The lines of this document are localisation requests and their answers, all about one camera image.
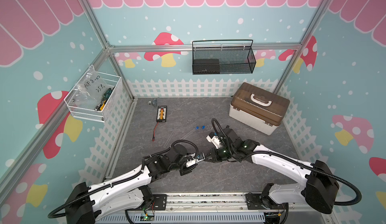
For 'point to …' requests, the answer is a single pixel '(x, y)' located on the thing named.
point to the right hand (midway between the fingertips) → (204, 159)
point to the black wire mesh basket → (222, 57)
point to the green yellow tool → (106, 96)
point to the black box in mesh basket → (206, 66)
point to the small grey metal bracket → (154, 102)
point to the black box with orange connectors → (162, 113)
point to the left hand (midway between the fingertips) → (193, 162)
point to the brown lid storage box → (260, 109)
